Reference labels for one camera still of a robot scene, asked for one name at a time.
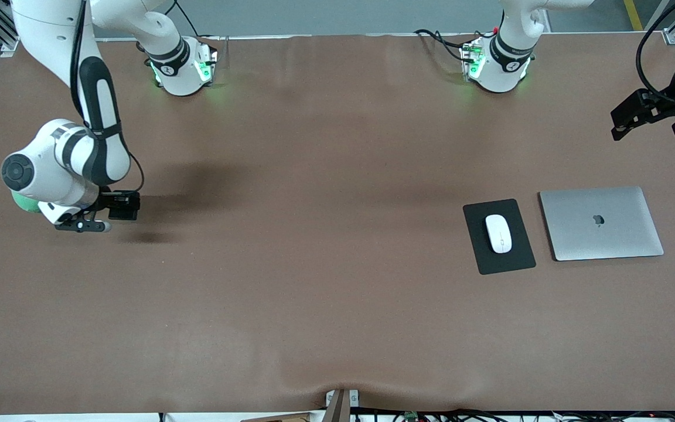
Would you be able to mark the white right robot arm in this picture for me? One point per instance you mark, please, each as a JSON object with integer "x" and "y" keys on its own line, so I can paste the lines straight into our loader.
{"x": 50, "y": 170}

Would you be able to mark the green dinosaur plush toy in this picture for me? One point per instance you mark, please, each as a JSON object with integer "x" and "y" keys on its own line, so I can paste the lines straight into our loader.
{"x": 24, "y": 204}

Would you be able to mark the white computer mouse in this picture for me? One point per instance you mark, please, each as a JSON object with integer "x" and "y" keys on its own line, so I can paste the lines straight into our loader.
{"x": 498, "y": 234}

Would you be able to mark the silver closed laptop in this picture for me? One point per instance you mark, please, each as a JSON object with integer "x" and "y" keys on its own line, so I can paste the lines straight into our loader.
{"x": 624, "y": 234}

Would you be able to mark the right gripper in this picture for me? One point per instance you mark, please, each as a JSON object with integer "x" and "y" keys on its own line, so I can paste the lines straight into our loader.
{"x": 116, "y": 204}

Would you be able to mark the brown table cover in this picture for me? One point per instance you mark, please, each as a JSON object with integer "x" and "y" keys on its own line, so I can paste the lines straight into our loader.
{"x": 337, "y": 322}

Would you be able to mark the black phone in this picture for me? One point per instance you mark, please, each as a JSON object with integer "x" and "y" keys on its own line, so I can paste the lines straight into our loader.
{"x": 124, "y": 206}

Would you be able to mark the black mouse pad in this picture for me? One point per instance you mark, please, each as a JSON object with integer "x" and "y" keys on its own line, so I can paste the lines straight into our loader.
{"x": 525, "y": 258}

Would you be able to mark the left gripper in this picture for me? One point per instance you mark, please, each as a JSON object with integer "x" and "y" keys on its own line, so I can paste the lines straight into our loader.
{"x": 665, "y": 105}

